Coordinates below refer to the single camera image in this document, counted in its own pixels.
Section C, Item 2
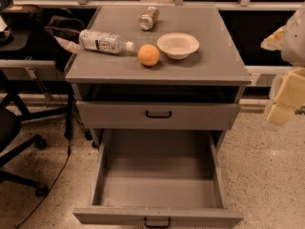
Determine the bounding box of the grey upper drawer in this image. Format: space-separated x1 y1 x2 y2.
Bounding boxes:
76 101 240 131

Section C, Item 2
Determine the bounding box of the grey open lower drawer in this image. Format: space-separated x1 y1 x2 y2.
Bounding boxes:
73 130 243 229

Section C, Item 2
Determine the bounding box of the metal soda can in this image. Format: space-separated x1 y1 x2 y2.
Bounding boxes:
138 6 159 31

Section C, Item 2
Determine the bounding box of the clear plastic water bottle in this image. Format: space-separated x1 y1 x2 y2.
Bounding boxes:
79 30 134 54

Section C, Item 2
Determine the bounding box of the dark bag with strap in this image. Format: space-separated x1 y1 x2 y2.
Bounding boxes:
44 15 86 72

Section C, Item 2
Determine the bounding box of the black box on desk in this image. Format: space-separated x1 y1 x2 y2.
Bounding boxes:
1 4 44 30

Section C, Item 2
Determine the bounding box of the grey drawer cabinet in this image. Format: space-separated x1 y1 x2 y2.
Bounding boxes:
67 6 250 143

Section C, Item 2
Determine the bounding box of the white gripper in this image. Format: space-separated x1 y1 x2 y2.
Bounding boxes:
260 3 305 126

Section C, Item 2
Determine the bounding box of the dark side desk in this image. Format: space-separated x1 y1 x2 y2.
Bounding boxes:
0 28 72 139

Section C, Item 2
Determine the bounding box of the white paper bowl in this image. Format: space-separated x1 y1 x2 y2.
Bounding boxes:
157 32 199 60

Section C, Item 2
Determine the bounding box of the black floor cable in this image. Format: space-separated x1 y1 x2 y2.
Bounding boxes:
14 105 93 229

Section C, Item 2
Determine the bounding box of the orange fruit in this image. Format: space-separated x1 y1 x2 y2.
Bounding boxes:
138 45 160 67

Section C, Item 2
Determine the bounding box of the black office chair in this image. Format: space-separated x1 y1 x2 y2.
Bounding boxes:
0 105 50 198

